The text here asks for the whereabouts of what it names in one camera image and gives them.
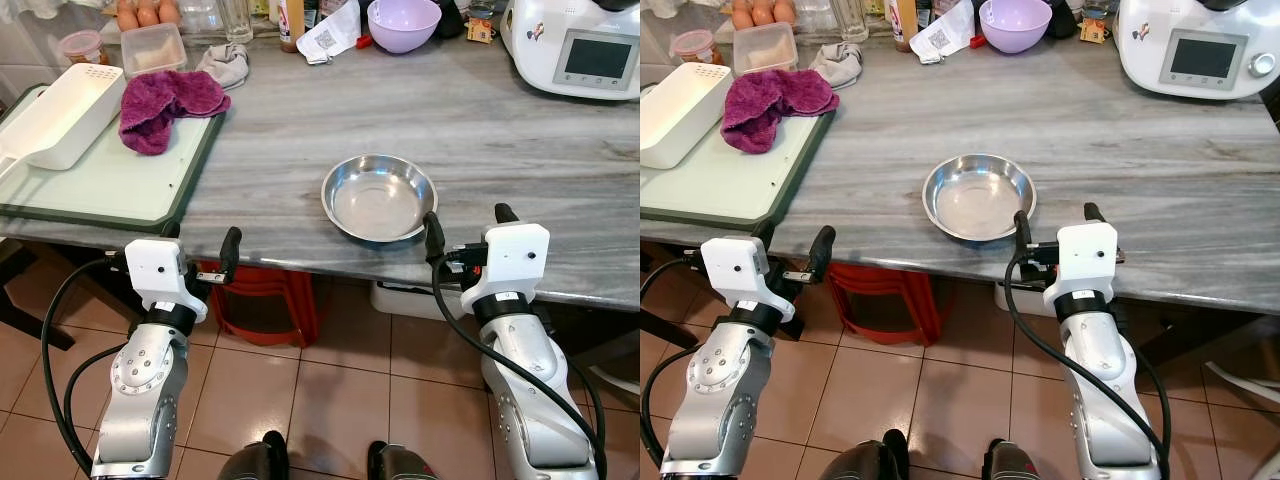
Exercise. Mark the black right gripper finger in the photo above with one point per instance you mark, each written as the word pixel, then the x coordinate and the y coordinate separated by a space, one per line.
pixel 434 236
pixel 506 213
pixel 1022 234
pixel 1094 212

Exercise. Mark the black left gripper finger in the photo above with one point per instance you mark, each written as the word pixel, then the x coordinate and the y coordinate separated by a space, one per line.
pixel 232 252
pixel 823 252
pixel 171 230
pixel 764 231

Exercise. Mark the lavender plastic bowl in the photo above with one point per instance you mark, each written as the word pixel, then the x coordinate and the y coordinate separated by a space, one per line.
pixel 1015 18
pixel 403 18

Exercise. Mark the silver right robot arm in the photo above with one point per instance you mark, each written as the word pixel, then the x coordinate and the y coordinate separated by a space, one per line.
pixel 520 370
pixel 1095 370

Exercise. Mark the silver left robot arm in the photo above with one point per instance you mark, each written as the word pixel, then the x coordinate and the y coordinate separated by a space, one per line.
pixel 715 400
pixel 140 400

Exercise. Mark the pale green cutting board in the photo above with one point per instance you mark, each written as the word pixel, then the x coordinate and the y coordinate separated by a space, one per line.
pixel 730 190
pixel 110 190

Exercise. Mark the stainless steel bowl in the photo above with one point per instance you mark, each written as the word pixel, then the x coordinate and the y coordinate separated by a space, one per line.
pixel 978 198
pixel 378 200

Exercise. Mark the red plastic stool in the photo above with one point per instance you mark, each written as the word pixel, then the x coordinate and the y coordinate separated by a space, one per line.
pixel 265 305
pixel 890 305

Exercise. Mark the white storage box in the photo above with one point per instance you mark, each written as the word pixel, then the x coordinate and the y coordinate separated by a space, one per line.
pixel 400 300

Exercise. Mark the purple terry towel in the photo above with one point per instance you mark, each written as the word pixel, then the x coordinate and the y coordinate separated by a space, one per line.
pixel 765 105
pixel 165 105

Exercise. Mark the white plastic tray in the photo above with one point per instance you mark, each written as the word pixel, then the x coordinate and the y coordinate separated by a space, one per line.
pixel 65 115
pixel 680 115

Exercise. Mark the grey crumpled cloth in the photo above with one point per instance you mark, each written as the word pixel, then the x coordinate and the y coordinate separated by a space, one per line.
pixel 838 65
pixel 225 65

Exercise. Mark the clear plastic food container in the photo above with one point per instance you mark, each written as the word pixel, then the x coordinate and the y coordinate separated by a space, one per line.
pixel 153 50
pixel 765 48

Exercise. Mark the small orange packet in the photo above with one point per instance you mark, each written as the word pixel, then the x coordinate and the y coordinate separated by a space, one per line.
pixel 1093 30
pixel 481 30

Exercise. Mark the white kitchen appliance with screen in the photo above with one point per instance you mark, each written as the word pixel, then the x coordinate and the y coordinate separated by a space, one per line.
pixel 545 30
pixel 1150 30

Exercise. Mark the black robot left leg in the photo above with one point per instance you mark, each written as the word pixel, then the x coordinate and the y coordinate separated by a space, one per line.
pixel 255 462
pixel 865 462

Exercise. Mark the black robot leg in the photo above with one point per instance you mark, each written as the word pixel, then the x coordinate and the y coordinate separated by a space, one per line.
pixel 865 462
pixel 255 462
pixel 400 465
pixel 1020 465

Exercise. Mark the dark bottle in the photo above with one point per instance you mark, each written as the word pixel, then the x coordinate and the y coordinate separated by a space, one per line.
pixel 451 18
pixel 1063 18

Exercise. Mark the round tub with pink lid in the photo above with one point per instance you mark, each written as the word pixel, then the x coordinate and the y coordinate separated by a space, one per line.
pixel 83 47
pixel 695 47

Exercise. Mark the black robot right leg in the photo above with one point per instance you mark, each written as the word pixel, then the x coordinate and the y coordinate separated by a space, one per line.
pixel 1020 465
pixel 400 465

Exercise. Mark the white paper with QR code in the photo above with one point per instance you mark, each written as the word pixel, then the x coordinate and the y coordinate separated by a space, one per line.
pixel 942 38
pixel 330 38

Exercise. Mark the brown egg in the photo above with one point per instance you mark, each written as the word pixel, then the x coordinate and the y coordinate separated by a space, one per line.
pixel 148 13
pixel 741 16
pixel 169 10
pixel 785 10
pixel 127 16
pixel 763 13

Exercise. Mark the clear glass jar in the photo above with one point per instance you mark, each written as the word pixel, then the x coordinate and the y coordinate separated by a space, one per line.
pixel 815 14
pixel 202 15

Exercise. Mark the tall clear glass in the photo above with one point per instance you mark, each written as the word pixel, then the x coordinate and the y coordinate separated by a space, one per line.
pixel 238 20
pixel 848 20

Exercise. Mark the orange sauce bottle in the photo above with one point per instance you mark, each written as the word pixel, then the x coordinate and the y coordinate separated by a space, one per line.
pixel 291 25
pixel 903 25

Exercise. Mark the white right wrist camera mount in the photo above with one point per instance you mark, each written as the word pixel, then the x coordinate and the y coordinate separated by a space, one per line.
pixel 1085 260
pixel 512 262

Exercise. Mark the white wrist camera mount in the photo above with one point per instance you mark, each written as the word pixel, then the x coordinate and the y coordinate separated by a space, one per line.
pixel 735 268
pixel 512 262
pixel 158 270
pixel 1085 260

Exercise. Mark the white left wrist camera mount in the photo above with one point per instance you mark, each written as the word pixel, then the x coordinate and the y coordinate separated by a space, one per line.
pixel 158 270
pixel 735 268

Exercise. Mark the dark chair with white rail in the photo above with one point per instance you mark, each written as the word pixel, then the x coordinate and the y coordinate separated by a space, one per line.
pixel 1210 345
pixel 600 340

